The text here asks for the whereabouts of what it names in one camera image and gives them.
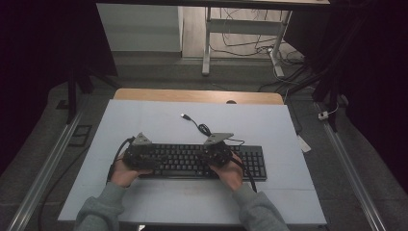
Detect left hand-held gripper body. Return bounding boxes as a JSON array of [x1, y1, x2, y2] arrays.
[[123, 132, 153, 171]]

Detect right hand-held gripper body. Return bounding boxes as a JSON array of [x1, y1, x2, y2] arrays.
[[203, 132, 235, 168]]

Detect black computer keyboard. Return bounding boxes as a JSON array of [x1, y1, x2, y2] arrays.
[[138, 142, 268, 182]]

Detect person's left hand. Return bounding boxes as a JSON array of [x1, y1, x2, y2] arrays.
[[110, 157, 154, 189]]

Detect person's right hand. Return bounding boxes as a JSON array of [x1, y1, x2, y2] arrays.
[[210, 152, 245, 193]]

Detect white paper tag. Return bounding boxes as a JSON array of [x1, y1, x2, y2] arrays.
[[296, 134, 313, 154]]

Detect black metal stand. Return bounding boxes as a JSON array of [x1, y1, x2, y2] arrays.
[[65, 64, 120, 125], [288, 64, 342, 133]]

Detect white cabinet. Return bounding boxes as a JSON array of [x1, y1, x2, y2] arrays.
[[96, 3, 184, 53]]

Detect dark curtain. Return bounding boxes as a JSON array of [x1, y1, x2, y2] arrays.
[[0, 0, 118, 176], [283, 0, 408, 200]]

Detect left hand-held gripper black cable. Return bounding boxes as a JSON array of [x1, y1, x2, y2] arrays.
[[107, 137, 137, 185]]

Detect hand-held gripper black cable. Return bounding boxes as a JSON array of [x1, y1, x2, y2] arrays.
[[230, 156, 258, 194], [107, 137, 137, 185]]

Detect black keyboard cable with plug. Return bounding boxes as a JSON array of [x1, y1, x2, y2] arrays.
[[180, 113, 245, 146]]

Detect right hand-held gripper black cable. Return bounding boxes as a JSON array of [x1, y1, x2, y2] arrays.
[[230, 156, 258, 194]]

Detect black floor cable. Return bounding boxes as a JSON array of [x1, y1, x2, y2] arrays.
[[37, 145, 91, 231]]

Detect metal floor rail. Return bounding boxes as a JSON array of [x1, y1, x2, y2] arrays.
[[314, 102, 388, 231], [6, 95, 89, 231]]

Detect tangle of floor cables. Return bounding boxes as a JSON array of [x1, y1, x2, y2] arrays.
[[210, 8, 314, 94]]

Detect white desk frame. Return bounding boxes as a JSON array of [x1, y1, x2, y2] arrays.
[[201, 6, 293, 78]]

